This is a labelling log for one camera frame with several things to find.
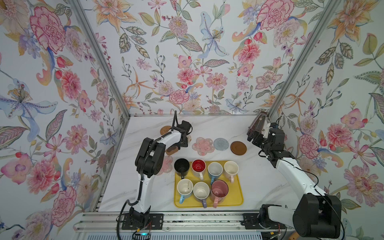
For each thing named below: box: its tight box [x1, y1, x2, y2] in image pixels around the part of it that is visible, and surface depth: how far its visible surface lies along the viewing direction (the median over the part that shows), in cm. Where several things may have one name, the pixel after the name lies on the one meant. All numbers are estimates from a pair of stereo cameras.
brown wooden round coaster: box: [230, 141, 247, 156], surface depth 103 cm
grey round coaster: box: [213, 137, 229, 152], surface depth 106 cm
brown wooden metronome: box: [246, 111, 268, 135], surface depth 103 cm
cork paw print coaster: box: [165, 144, 179, 156], surface depth 102 cm
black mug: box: [174, 158, 190, 180], surface depth 87 cm
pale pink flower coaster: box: [156, 155, 173, 176], surface depth 95 cm
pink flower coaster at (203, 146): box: [192, 137, 215, 156], surface depth 105 cm
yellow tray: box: [174, 159, 244, 209], surface depth 83 cm
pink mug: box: [210, 179, 229, 208], surface depth 77 cm
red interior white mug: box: [191, 158, 207, 181], surface depth 87 cm
